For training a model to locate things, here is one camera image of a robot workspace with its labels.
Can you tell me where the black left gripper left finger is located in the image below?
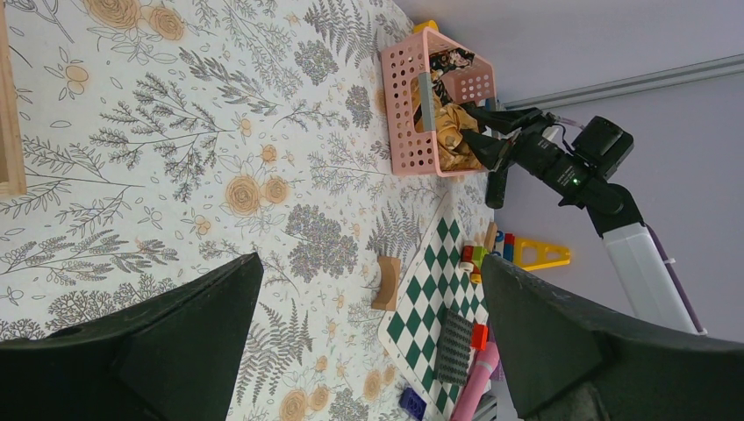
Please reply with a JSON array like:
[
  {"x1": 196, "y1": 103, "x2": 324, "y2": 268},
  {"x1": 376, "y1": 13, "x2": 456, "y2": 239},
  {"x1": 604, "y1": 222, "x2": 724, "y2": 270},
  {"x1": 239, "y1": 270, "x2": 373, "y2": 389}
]
[{"x1": 1, "y1": 253, "x2": 264, "y2": 420}]

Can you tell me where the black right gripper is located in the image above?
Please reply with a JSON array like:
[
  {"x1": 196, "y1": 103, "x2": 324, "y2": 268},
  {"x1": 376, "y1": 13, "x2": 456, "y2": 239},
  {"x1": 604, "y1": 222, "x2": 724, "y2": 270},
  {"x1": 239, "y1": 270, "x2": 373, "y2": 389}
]
[{"x1": 461, "y1": 102, "x2": 634, "y2": 215}]

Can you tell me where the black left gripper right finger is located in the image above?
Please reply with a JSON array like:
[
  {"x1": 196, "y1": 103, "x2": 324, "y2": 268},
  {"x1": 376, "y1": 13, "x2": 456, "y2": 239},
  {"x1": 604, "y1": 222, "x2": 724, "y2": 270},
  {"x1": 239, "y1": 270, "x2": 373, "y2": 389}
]
[{"x1": 482, "y1": 255, "x2": 743, "y2": 420}]

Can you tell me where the yellow patterned tie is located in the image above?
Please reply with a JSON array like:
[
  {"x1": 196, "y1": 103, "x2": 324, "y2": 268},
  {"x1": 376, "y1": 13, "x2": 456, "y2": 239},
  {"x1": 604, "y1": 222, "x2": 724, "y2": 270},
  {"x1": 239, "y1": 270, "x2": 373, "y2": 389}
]
[{"x1": 430, "y1": 89, "x2": 483, "y2": 172}]

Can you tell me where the wooden compartment tray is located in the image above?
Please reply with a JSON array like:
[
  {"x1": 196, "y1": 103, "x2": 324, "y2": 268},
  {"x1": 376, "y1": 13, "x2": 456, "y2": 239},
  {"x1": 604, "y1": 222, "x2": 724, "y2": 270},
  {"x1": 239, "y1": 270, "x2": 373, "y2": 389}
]
[{"x1": 1, "y1": 2, "x2": 26, "y2": 199}]

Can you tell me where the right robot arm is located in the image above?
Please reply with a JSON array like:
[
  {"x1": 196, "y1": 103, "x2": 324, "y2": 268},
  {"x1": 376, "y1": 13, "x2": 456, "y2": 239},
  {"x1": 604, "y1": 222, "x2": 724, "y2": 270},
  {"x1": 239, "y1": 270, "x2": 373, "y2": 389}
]
[{"x1": 462, "y1": 103, "x2": 706, "y2": 335}]

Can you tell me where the purple glitter tube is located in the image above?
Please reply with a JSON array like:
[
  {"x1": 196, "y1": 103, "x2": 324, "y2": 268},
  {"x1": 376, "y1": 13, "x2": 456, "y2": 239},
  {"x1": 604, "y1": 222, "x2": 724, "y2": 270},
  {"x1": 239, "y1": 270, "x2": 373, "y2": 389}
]
[{"x1": 490, "y1": 357, "x2": 505, "y2": 382}]

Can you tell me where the pink marker pen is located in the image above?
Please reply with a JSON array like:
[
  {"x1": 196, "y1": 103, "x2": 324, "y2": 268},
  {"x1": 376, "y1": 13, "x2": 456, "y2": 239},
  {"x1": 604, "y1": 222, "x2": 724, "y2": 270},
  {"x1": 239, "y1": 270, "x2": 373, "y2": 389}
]
[{"x1": 450, "y1": 341, "x2": 500, "y2": 421}]

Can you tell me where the pink plastic basket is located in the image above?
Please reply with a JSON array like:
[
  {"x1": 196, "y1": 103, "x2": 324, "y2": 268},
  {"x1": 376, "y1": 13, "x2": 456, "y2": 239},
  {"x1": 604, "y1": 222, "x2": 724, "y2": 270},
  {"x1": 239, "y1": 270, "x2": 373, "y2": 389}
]
[{"x1": 381, "y1": 27, "x2": 496, "y2": 177}]

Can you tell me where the black floral tie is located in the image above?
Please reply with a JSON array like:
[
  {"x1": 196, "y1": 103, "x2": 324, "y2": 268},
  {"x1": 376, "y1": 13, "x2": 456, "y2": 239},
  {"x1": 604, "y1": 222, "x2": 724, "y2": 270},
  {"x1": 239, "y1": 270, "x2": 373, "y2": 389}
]
[{"x1": 429, "y1": 48, "x2": 476, "y2": 105}]

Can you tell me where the small wooden cylinder block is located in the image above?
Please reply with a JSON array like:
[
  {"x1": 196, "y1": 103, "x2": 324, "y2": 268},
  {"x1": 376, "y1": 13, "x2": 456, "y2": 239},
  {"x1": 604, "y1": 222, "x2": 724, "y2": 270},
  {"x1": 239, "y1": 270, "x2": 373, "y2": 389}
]
[{"x1": 483, "y1": 221, "x2": 498, "y2": 253}]

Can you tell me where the dark grey lego plate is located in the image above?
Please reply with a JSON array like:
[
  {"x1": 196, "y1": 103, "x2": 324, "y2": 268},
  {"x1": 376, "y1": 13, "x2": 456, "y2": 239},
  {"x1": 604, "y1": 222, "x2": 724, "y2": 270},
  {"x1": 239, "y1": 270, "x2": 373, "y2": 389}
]
[{"x1": 434, "y1": 309, "x2": 474, "y2": 386}]

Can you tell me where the yellow triangle toy block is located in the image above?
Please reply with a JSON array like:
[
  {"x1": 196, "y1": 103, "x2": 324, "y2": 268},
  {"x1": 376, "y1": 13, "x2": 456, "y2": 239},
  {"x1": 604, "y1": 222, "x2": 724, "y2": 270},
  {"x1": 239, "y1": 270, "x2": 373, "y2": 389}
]
[{"x1": 513, "y1": 237, "x2": 572, "y2": 271}]

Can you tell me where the colourful lego brick pile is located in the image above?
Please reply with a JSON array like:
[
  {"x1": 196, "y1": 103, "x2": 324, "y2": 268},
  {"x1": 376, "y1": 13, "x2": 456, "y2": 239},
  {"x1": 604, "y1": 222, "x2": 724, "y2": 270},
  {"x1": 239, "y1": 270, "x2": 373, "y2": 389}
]
[{"x1": 457, "y1": 231, "x2": 516, "y2": 284}]

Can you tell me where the green white chessboard mat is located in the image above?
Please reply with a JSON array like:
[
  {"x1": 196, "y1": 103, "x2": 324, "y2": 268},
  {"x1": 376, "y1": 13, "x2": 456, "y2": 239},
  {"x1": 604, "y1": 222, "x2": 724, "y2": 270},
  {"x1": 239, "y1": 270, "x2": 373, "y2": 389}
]
[{"x1": 378, "y1": 196, "x2": 488, "y2": 420}]

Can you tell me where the purple lego brick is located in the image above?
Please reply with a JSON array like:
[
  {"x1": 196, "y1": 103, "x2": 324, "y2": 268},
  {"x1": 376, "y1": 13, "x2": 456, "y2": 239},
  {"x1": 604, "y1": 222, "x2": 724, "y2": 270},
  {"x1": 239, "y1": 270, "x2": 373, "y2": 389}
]
[{"x1": 399, "y1": 387, "x2": 426, "y2": 421}]

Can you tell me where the curved wooden block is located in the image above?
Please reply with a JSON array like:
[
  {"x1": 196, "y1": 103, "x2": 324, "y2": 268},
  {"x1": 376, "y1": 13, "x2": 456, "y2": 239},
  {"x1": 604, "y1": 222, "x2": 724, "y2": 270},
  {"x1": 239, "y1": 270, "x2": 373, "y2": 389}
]
[{"x1": 371, "y1": 256, "x2": 401, "y2": 311}]

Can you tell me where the floral table cloth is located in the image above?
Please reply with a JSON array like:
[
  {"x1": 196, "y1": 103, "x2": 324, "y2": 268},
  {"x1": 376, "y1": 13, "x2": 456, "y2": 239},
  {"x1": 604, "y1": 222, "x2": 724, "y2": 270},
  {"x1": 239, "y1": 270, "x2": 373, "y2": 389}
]
[{"x1": 1, "y1": 1, "x2": 489, "y2": 420}]

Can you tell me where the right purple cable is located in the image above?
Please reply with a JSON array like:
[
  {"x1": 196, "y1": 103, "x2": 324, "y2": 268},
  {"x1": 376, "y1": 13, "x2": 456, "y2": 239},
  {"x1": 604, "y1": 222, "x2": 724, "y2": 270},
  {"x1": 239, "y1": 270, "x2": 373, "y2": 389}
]
[{"x1": 645, "y1": 223, "x2": 705, "y2": 335}]

